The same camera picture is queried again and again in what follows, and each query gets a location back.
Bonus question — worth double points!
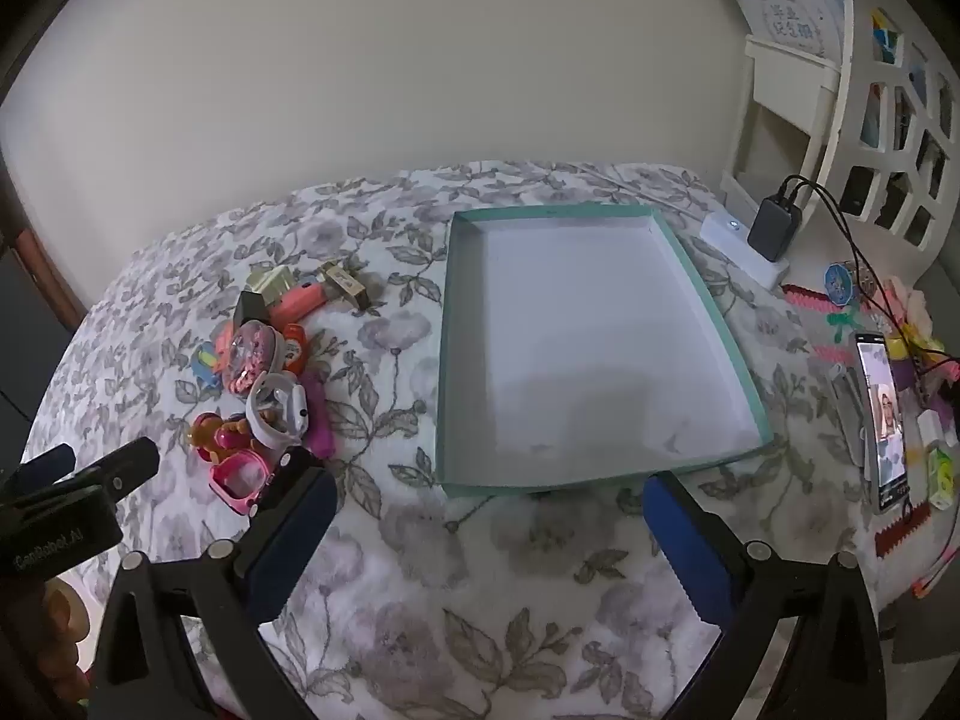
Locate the orange white small toy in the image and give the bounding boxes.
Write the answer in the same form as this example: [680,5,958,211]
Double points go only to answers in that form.
[281,322,308,376]

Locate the black charger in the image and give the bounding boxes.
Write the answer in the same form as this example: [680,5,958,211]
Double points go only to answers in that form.
[748,195,803,263]

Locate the brown wooden frame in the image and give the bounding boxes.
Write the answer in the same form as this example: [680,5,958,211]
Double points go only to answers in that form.
[0,187,83,331]

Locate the blue plastic piece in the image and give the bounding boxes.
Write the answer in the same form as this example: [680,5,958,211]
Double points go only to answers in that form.
[189,343,226,383]

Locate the teal cardboard box lid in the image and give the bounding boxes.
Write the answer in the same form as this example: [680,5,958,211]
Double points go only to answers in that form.
[437,204,777,500]

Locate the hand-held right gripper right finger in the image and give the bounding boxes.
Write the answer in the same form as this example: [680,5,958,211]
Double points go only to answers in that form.
[643,471,890,720]

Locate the black charging cable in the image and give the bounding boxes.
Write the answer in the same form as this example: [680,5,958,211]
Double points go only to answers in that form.
[780,174,912,361]

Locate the yellow toy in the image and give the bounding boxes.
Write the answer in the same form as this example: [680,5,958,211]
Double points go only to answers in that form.
[896,322,946,361]

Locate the white smartwatch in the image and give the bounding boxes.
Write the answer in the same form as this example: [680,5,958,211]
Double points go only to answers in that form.
[246,371,310,445]

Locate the round clear container pink bits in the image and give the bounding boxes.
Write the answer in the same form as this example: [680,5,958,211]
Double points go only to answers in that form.
[227,319,284,395]

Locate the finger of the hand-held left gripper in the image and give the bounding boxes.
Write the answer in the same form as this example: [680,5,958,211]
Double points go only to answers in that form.
[0,444,76,497]
[71,437,160,501]

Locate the smartphone with lit screen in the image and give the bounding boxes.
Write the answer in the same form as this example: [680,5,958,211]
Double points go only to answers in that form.
[856,334,912,515]

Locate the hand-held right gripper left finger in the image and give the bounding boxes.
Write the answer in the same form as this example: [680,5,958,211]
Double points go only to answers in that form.
[88,448,338,720]

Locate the white power strip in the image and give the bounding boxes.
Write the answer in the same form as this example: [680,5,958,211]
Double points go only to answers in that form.
[701,214,792,290]

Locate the cream hair claw clip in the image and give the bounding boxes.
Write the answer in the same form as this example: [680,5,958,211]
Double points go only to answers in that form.
[247,264,301,301]

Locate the floral fleece blanket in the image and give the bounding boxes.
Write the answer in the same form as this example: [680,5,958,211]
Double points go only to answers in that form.
[19,160,901,720]

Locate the orange lighter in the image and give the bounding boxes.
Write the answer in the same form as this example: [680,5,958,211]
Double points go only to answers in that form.
[266,279,327,327]

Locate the person's left hand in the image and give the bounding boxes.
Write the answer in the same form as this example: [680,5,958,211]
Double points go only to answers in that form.
[41,577,95,706]

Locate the white shelf unit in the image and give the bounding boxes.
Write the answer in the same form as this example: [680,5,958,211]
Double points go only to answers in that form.
[720,0,960,271]

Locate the pink square toy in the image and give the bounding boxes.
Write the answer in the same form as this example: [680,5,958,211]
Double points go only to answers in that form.
[210,446,275,518]

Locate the pink toy figure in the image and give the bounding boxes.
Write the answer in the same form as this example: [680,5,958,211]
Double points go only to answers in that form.
[187,412,252,466]

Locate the small gold brown box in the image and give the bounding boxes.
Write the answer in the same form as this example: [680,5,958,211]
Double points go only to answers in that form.
[321,261,372,312]

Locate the magenta lighter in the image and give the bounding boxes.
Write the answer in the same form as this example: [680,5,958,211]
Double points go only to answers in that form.
[300,375,335,460]

